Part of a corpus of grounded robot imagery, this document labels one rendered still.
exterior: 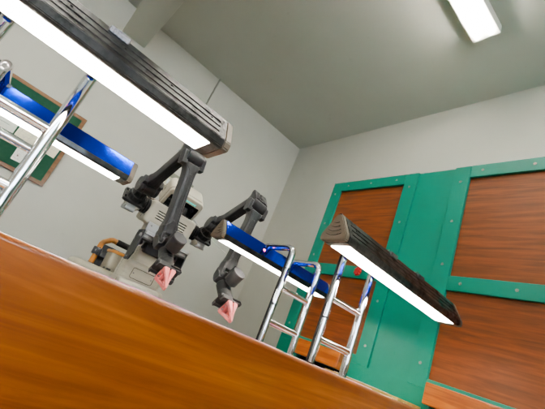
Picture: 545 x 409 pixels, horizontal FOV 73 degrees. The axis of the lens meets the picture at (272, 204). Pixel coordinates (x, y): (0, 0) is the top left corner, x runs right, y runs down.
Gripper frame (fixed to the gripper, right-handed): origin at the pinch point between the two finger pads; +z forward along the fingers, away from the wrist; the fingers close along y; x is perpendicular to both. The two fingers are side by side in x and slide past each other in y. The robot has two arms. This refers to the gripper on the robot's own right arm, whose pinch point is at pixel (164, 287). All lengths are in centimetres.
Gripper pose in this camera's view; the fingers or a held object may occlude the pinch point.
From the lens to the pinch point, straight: 133.6
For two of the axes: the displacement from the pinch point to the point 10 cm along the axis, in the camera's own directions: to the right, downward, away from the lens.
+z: 2.2, 5.2, -8.2
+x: -6.8, 6.8, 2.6
